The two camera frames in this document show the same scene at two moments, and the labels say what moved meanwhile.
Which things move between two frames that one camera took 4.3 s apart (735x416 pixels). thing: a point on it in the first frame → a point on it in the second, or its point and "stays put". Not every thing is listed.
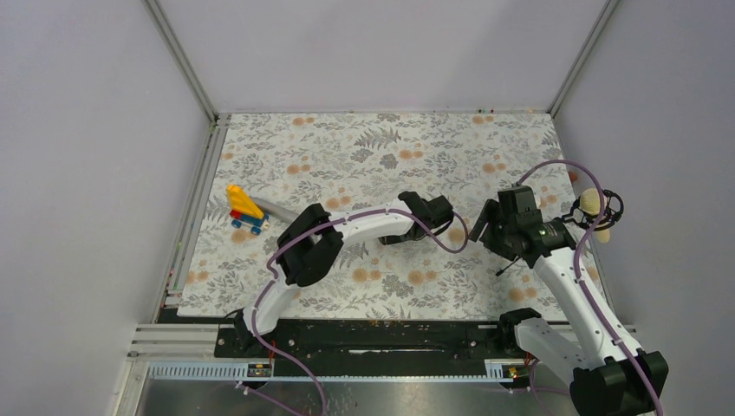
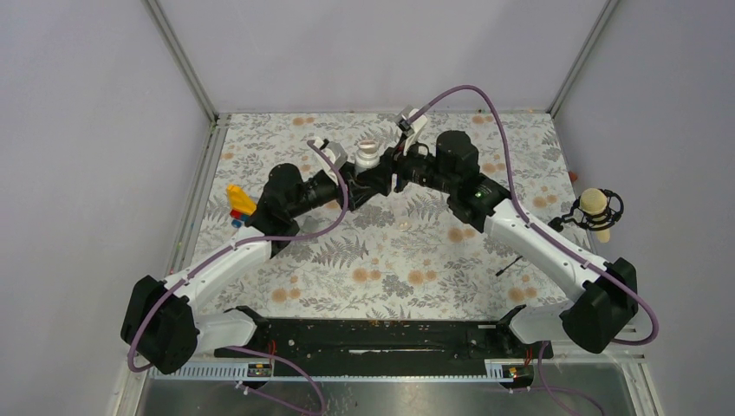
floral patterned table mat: x=265 y=167 stays put
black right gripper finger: x=487 y=214 → x=380 y=178
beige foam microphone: x=590 y=204 stays put
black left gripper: x=387 y=239 → x=358 y=195
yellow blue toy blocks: x=243 y=211 stays put
